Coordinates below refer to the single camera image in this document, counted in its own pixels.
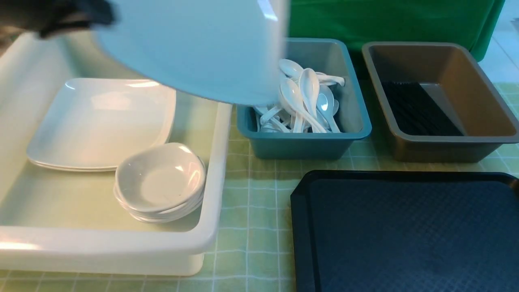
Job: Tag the white square plate stack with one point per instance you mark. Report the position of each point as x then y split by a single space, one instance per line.
93 147
109 100

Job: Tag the white soup spoon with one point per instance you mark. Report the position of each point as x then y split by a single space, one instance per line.
309 88
293 71
267 120
293 97
327 106

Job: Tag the teal plastic bin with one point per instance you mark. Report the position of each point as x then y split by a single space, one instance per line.
329 56

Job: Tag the large white plastic tub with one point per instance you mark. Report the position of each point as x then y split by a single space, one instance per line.
35 70

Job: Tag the green checkered tablecloth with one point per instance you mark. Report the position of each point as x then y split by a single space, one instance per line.
253 250

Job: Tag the white small bowl stack top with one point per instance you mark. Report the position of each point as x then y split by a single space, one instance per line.
164 216

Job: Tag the green backdrop cloth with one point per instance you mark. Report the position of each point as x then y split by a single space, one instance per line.
468 23

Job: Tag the brown plastic bin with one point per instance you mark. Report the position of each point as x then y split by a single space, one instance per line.
457 84

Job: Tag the white square plate stack top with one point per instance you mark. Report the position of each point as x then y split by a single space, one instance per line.
109 100

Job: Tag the black chopsticks bundle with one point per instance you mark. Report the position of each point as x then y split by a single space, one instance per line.
415 111

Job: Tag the white small bowl tray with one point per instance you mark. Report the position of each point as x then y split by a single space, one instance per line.
160 178

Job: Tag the white small bowl stack lower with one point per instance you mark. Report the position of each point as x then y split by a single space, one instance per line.
166 216

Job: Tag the white square plate stack bottom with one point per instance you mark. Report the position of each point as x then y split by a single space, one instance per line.
93 147

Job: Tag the white small bowl stack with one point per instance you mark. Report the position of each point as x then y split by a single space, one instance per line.
164 216

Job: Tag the white square rice plate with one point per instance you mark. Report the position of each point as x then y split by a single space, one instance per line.
222 50

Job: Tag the black serving tray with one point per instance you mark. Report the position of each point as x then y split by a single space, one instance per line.
394 231

